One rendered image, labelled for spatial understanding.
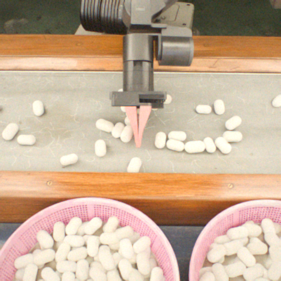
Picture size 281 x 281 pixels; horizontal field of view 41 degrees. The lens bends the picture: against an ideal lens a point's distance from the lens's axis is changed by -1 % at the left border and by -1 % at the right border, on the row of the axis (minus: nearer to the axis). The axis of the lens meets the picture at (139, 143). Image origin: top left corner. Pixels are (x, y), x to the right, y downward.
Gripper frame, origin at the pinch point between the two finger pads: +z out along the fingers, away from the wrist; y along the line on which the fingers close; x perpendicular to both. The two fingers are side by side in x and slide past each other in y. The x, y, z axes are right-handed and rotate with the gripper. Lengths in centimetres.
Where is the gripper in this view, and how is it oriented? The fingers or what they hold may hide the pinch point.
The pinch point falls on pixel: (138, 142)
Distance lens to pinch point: 69.5
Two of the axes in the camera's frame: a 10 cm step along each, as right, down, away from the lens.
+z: 0.0, 10.0, 0.1
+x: 0.1, -0.1, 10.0
